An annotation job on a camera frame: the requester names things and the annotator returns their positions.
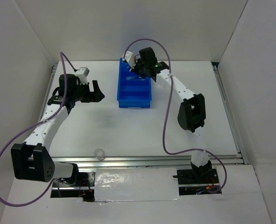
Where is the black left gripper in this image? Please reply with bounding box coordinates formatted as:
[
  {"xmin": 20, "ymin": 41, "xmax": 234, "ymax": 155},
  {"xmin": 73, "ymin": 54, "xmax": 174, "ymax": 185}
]
[{"xmin": 71, "ymin": 80, "xmax": 105, "ymax": 103}]

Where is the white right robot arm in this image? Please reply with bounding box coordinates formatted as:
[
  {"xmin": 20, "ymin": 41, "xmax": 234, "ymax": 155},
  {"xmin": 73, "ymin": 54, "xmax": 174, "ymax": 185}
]
[{"xmin": 123, "ymin": 47, "xmax": 212, "ymax": 183}]

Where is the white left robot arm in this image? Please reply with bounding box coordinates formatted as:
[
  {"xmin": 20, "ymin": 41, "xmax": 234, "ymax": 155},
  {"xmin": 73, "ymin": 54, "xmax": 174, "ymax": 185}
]
[{"xmin": 11, "ymin": 74, "xmax": 105, "ymax": 186}]

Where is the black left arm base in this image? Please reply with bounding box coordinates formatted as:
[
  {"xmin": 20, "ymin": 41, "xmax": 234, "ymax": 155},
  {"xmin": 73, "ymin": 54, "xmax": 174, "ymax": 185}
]
[{"xmin": 50, "ymin": 171, "xmax": 96, "ymax": 202}]

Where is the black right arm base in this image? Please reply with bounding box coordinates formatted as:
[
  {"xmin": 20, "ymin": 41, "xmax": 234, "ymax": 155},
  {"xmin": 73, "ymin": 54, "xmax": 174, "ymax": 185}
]
[{"xmin": 173, "ymin": 168, "xmax": 221, "ymax": 196}]

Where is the blue compartment storage bin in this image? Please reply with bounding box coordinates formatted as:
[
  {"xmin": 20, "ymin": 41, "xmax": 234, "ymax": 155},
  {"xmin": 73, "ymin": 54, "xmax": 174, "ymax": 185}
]
[{"xmin": 117, "ymin": 58, "xmax": 152, "ymax": 108}]

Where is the clear tape roll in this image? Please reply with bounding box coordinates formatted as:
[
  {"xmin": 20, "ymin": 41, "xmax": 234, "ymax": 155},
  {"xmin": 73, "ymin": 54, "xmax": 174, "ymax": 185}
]
[{"xmin": 94, "ymin": 148, "xmax": 106, "ymax": 161}]

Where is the white front cover board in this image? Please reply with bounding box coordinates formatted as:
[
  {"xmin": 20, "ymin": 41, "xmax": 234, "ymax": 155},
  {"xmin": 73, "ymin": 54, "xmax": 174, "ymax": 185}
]
[{"xmin": 94, "ymin": 168, "xmax": 180, "ymax": 202}]

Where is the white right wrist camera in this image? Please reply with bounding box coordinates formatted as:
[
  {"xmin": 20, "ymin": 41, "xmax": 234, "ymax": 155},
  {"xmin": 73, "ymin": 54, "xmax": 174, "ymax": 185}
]
[{"xmin": 123, "ymin": 51, "xmax": 136, "ymax": 69}]

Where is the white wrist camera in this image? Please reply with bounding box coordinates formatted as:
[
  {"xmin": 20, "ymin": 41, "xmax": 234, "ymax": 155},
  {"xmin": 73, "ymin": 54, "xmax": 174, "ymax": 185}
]
[
  {"xmin": 123, "ymin": 51, "xmax": 136, "ymax": 69},
  {"xmin": 75, "ymin": 67, "xmax": 90, "ymax": 84}
]

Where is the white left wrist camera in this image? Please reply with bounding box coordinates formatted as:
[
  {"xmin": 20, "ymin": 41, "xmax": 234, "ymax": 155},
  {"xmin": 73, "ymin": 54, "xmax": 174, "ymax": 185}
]
[{"xmin": 75, "ymin": 67, "xmax": 90, "ymax": 84}]

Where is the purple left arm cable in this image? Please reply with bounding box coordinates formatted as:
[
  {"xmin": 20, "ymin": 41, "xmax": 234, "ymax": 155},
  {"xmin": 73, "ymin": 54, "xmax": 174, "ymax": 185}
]
[{"xmin": 0, "ymin": 51, "xmax": 79, "ymax": 207}]

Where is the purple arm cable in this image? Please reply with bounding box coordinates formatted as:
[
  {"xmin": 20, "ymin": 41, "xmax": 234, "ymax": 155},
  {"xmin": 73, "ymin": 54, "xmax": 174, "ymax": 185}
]
[
  {"xmin": 0, "ymin": 51, "xmax": 79, "ymax": 207},
  {"xmin": 125, "ymin": 38, "xmax": 227, "ymax": 194}
]

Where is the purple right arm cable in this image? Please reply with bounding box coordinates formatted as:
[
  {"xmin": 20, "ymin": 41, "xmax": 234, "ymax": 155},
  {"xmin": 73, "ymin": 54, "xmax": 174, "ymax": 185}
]
[{"xmin": 125, "ymin": 38, "xmax": 227, "ymax": 194}]

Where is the aluminium table frame rail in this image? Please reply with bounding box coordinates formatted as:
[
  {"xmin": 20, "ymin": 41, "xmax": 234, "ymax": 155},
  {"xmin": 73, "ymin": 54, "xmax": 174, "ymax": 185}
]
[{"xmin": 49, "ymin": 61, "xmax": 244, "ymax": 167}]

